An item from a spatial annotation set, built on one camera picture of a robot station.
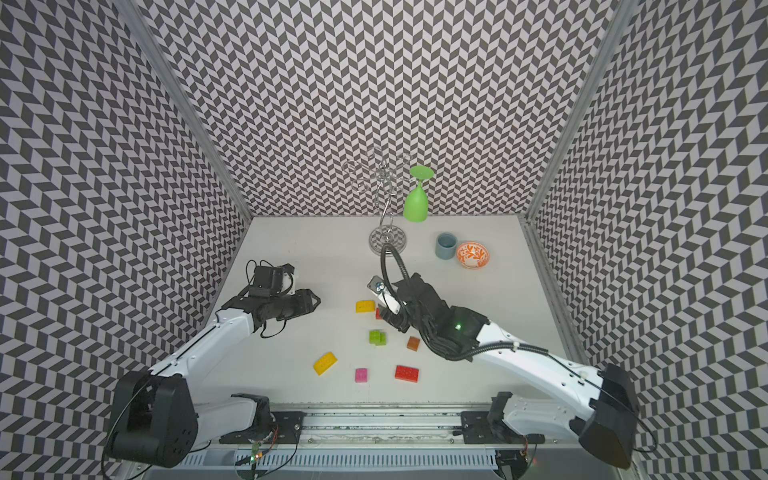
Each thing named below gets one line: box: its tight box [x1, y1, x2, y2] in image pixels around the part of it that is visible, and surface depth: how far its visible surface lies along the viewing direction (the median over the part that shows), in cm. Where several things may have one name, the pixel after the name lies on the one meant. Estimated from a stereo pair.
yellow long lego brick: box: [312, 352, 338, 376], surface depth 84 cm
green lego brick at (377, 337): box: [369, 330, 385, 346], surface depth 86 cm
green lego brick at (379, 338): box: [372, 330, 387, 346], surface depth 86 cm
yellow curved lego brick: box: [355, 300, 376, 314], surface depth 95 cm
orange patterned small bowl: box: [456, 241, 490, 269], surface depth 106 cm
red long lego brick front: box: [394, 365, 420, 383], surface depth 82 cm
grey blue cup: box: [435, 232, 458, 260], surface depth 106 cm
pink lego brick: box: [355, 368, 369, 383], surface depth 82 cm
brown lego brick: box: [406, 336, 420, 352], surface depth 88 cm
